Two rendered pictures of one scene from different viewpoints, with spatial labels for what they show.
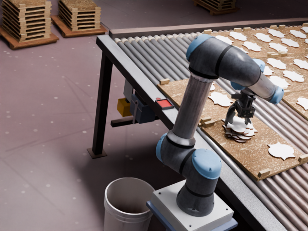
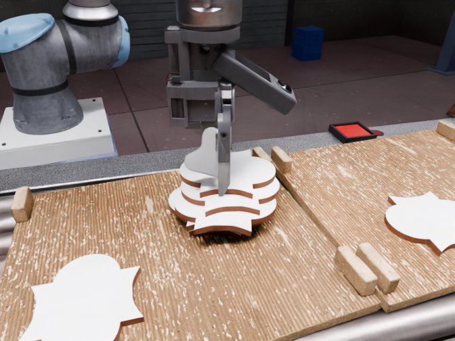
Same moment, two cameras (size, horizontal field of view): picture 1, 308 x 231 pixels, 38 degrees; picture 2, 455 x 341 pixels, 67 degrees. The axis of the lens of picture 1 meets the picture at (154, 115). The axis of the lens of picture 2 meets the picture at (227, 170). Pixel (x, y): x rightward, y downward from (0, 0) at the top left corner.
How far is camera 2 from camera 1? 2.33 m
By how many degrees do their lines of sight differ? 87
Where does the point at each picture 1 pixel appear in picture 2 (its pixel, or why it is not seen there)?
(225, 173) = (94, 167)
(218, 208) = (16, 137)
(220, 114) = (332, 201)
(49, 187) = not seen: hidden behind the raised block
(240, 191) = (28, 174)
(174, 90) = (424, 146)
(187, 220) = not seen: hidden behind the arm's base
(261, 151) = (122, 243)
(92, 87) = not seen: outside the picture
